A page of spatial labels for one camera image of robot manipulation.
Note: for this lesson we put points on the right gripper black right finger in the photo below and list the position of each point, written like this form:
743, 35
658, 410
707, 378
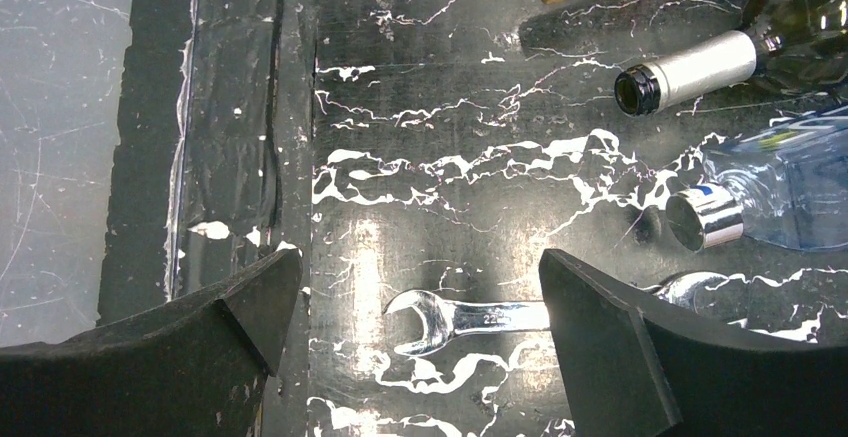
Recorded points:
635, 365

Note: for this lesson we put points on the silver combination wrench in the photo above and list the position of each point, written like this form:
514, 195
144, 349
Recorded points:
444, 320

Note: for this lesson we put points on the dark bottle silver cap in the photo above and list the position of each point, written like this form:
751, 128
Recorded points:
791, 47

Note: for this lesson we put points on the blue label clear bottle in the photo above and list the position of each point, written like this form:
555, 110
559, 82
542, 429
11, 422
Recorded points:
786, 186

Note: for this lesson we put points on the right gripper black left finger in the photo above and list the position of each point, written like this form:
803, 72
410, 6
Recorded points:
196, 366

